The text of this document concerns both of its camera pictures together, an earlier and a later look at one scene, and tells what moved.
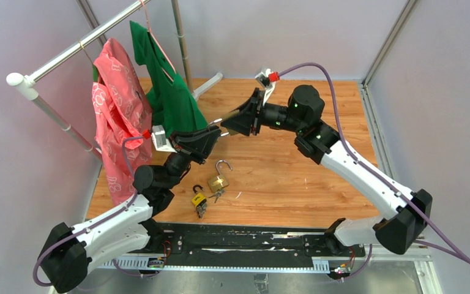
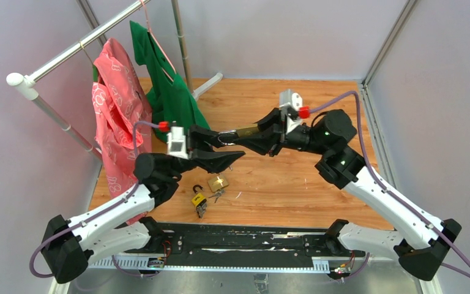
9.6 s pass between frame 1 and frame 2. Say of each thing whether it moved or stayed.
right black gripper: moved
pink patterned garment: stayed
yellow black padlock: stayed
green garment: stayed
